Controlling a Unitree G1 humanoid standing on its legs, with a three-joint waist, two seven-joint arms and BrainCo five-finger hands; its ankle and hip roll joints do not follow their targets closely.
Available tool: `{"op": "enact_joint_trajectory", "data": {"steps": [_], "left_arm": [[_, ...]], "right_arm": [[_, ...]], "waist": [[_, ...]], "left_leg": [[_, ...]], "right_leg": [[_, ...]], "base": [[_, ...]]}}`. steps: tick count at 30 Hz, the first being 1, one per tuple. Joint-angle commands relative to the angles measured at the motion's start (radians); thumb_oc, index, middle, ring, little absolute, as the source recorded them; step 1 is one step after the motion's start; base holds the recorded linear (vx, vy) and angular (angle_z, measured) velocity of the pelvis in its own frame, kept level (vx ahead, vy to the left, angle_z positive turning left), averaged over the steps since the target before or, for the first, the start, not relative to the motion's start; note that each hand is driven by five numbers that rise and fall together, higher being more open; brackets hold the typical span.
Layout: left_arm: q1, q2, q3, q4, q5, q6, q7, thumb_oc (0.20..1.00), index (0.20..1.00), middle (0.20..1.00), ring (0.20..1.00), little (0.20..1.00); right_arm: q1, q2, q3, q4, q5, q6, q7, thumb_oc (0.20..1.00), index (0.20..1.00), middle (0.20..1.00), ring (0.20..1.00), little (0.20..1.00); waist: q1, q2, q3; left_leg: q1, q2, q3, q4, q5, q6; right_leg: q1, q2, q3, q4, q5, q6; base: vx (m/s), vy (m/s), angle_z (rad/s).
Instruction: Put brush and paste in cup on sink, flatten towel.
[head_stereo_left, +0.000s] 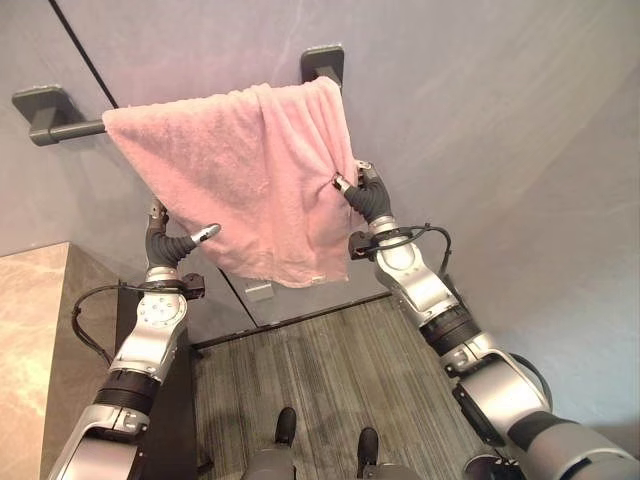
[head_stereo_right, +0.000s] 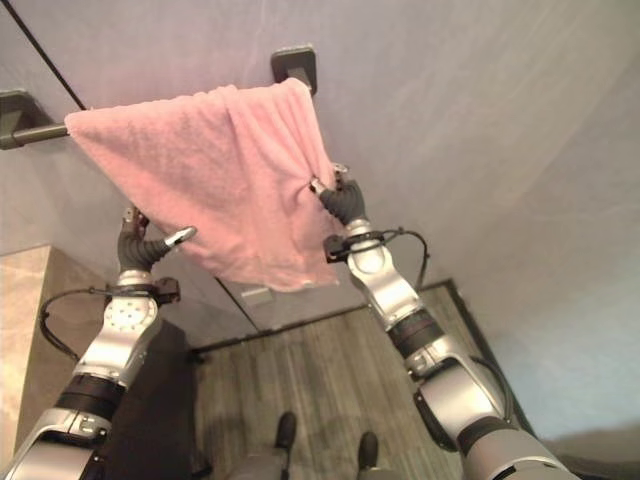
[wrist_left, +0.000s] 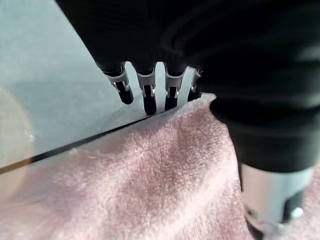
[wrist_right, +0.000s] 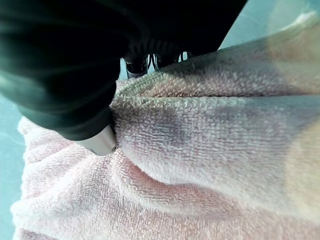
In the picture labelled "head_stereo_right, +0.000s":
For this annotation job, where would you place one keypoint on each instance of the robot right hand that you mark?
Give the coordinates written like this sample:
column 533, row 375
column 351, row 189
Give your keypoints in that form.
column 346, row 200

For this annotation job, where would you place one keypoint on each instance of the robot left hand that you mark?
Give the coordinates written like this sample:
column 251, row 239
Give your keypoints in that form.
column 137, row 247

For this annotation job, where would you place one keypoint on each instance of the pink terry towel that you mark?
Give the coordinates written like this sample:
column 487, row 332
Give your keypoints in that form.
column 210, row 175

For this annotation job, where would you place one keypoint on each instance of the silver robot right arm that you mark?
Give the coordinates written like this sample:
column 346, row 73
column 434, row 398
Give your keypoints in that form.
column 430, row 360

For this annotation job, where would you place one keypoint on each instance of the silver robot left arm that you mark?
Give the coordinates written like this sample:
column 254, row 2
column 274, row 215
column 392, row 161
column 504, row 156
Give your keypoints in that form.
column 95, row 370

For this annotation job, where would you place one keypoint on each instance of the dark metal towel bar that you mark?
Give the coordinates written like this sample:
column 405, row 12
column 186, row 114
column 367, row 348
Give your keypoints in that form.
column 45, row 131

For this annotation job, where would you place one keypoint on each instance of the beige stone counter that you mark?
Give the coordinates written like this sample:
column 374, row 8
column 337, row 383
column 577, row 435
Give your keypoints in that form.
column 30, row 340

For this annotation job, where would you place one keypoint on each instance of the dark cabinet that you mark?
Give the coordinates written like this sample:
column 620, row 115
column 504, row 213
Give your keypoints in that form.
column 155, row 400

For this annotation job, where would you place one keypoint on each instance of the robot left dark foot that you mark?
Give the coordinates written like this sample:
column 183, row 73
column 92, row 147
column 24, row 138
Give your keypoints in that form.
column 286, row 429

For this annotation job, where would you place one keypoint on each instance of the robot dark foot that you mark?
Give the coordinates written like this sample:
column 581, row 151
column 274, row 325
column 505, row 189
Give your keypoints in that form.
column 368, row 447
column 286, row 429

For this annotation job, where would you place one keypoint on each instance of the robot right dark foot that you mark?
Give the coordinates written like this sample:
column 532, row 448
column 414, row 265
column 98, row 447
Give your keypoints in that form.
column 368, row 447

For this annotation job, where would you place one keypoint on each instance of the grey wall outlet plate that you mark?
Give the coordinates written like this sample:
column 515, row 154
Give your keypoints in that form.
column 257, row 295

